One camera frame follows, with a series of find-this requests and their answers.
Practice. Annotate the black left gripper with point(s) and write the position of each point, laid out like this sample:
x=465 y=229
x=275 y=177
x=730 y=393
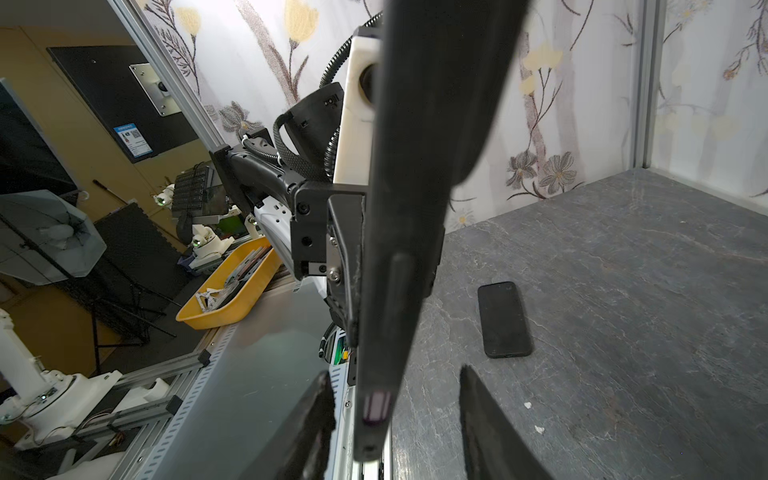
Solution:
x=327 y=242

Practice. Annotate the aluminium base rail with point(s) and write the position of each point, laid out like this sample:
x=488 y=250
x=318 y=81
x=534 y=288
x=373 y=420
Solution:
x=236 y=405

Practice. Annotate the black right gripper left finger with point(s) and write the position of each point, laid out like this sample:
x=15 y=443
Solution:
x=300 y=449

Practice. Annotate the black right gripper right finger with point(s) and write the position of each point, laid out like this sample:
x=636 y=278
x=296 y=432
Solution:
x=492 y=447

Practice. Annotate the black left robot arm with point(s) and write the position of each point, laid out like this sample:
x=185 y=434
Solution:
x=306 y=181

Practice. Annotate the black phone case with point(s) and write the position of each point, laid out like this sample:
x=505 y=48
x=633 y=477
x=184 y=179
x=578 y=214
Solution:
x=441 y=75

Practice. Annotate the black smartphone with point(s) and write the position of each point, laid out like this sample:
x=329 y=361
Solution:
x=504 y=326

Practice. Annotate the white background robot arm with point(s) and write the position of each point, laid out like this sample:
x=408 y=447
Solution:
x=50 y=404

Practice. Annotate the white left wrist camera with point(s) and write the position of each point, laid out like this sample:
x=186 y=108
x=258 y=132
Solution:
x=354 y=149

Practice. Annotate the yellow plastic tray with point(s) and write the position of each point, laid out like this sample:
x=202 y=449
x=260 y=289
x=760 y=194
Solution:
x=231 y=291

